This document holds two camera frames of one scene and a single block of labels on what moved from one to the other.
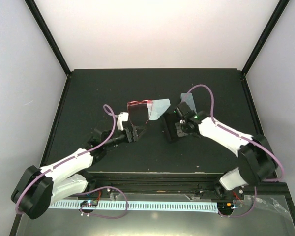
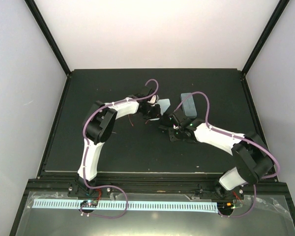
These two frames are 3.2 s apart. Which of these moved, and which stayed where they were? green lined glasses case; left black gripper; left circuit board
Moved: left black gripper
Stayed: green lined glasses case; left circuit board
